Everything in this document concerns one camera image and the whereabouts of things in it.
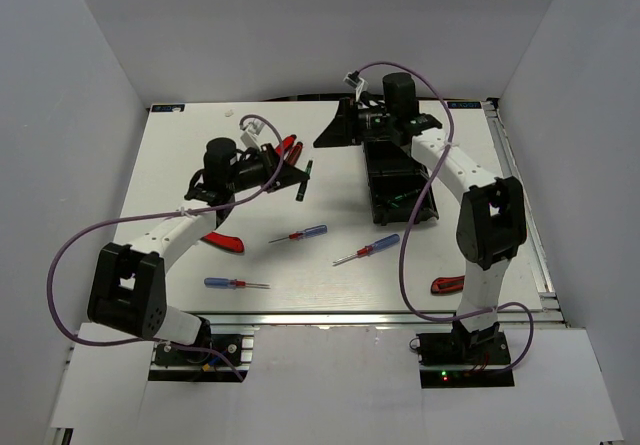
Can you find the red black cutter right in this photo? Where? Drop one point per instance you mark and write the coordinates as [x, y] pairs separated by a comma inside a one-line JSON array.
[[447, 285]]

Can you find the blue handled screwdriver bottom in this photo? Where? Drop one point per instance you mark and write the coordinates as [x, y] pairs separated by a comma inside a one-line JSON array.
[[226, 283]]

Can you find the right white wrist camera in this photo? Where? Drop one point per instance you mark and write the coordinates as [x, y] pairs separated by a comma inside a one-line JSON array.
[[355, 81]]

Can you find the green black precision screwdriver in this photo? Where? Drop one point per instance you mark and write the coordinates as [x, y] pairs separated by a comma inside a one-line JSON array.
[[405, 196]]

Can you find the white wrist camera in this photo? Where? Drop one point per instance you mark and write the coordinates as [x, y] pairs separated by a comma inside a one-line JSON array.
[[251, 129], [355, 81]]

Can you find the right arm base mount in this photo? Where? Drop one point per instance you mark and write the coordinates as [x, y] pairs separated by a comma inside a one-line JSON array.
[[446, 362]]

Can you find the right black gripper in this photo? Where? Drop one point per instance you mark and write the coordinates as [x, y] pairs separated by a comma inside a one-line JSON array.
[[340, 132]]

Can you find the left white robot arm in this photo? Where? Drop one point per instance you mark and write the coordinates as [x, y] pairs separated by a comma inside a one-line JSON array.
[[129, 288]]

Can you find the blue handled screwdriver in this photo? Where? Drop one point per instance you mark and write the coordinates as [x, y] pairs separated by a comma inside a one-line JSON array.
[[367, 250], [306, 233], [226, 283]]

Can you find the blue label sticker right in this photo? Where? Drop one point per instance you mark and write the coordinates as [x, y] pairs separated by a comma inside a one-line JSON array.
[[464, 105]]

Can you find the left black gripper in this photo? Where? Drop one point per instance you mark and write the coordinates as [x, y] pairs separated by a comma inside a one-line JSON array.
[[267, 159]]

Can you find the blue label sticker left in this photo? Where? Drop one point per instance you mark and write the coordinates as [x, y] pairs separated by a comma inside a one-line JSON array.
[[167, 108]]

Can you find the black three-compartment tray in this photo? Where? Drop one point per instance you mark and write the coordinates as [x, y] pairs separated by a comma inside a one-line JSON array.
[[395, 181]]

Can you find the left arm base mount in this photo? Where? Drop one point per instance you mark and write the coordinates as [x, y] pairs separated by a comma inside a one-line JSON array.
[[233, 350]]

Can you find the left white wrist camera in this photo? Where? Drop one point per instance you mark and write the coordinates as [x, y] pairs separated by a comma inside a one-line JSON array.
[[251, 129]]

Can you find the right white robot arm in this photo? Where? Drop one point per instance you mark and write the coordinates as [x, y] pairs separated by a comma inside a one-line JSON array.
[[492, 224]]

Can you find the red box cutter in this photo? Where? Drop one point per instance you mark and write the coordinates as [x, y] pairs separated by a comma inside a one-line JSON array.
[[225, 243]]

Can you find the blue label sticker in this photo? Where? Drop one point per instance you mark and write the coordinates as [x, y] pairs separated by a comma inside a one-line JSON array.
[[167, 108], [464, 105]]

